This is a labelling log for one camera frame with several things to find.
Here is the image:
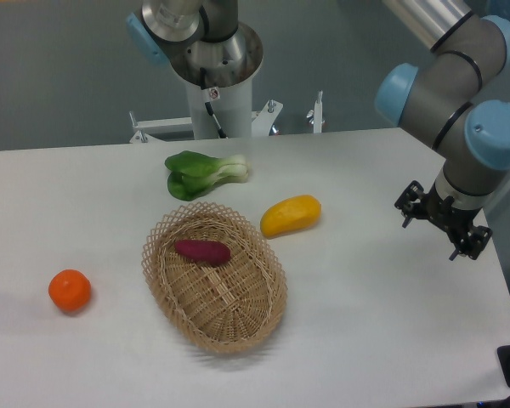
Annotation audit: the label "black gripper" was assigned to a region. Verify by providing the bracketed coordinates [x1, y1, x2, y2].
[394, 180, 492, 260]

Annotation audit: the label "yellow mango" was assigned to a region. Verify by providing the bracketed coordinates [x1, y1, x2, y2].
[260, 195, 322, 238]

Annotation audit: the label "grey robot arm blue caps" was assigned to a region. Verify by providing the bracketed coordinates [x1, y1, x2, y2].
[126, 1, 510, 258]

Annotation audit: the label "woven wicker basket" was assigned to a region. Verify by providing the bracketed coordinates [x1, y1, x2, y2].
[142, 201, 287, 353]

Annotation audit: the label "purple sweet potato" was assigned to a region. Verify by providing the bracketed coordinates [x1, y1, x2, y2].
[174, 240, 231, 266]

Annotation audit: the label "green bok choy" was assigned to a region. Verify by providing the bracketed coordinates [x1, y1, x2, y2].
[164, 150, 249, 201]

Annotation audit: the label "orange tangerine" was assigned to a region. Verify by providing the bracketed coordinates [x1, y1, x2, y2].
[48, 269, 92, 314]

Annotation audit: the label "white mounting bracket frame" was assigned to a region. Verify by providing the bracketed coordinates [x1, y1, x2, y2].
[129, 90, 326, 144]

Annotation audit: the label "black cable on pedestal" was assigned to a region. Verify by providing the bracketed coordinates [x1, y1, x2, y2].
[199, 67, 230, 139]

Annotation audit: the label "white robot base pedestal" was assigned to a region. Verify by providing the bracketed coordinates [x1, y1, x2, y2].
[184, 79, 252, 140]

